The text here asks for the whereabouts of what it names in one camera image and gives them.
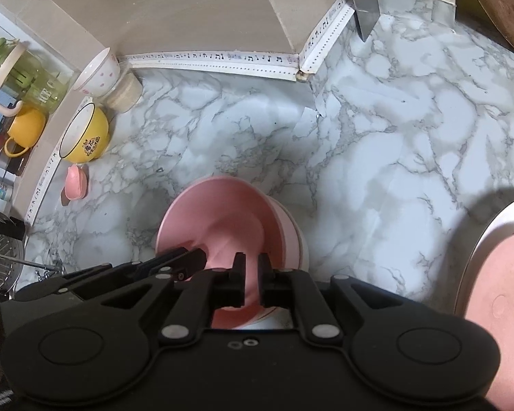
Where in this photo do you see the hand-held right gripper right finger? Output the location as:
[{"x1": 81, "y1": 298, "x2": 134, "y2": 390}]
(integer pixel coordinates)
[{"x1": 258, "y1": 253, "x2": 407, "y2": 345}]

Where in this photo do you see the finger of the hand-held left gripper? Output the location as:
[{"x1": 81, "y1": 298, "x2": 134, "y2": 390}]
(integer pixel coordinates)
[{"x1": 131, "y1": 245, "x2": 207, "y2": 284}]

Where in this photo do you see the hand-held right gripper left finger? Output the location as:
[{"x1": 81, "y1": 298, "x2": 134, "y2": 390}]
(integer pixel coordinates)
[{"x1": 98, "y1": 252, "x2": 248, "y2": 345}]

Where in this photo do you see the cream bowl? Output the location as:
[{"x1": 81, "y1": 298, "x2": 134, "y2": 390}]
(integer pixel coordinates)
[{"x1": 235, "y1": 197, "x2": 310, "y2": 330}]

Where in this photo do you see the pink bowl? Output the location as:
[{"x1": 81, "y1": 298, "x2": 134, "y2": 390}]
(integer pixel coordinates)
[{"x1": 155, "y1": 176, "x2": 283, "y2": 330}]

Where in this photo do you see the white round plate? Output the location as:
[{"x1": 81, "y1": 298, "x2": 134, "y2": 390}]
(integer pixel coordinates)
[{"x1": 454, "y1": 195, "x2": 514, "y2": 322}]

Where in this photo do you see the pink fish-shaped divided plate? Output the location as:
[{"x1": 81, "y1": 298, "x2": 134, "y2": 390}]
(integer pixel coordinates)
[{"x1": 465, "y1": 227, "x2": 514, "y2": 403}]

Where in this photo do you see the yellow printed bowl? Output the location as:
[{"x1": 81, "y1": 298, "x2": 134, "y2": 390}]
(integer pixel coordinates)
[{"x1": 58, "y1": 103, "x2": 110, "y2": 164}]

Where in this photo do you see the yellow mug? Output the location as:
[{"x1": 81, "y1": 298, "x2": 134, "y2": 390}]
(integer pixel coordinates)
[{"x1": 3, "y1": 107, "x2": 47, "y2": 158}]

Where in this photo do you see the beige container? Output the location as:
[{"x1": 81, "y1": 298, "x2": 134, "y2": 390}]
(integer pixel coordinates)
[{"x1": 105, "y1": 72, "x2": 143, "y2": 114}]

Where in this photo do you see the white dotted bowl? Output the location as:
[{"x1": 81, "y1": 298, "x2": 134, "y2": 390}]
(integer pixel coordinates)
[{"x1": 72, "y1": 48, "x2": 121, "y2": 96}]

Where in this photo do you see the music note trim tape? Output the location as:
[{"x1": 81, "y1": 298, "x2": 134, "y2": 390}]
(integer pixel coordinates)
[{"x1": 26, "y1": 0, "x2": 353, "y2": 223}]

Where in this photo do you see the green water bottle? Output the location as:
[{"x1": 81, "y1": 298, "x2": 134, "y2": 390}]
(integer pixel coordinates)
[{"x1": 0, "y1": 38, "x2": 69, "y2": 116}]

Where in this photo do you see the cleaver with wooden handle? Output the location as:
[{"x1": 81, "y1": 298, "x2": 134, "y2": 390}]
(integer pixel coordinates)
[{"x1": 342, "y1": 0, "x2": 380, "y2": 42}]

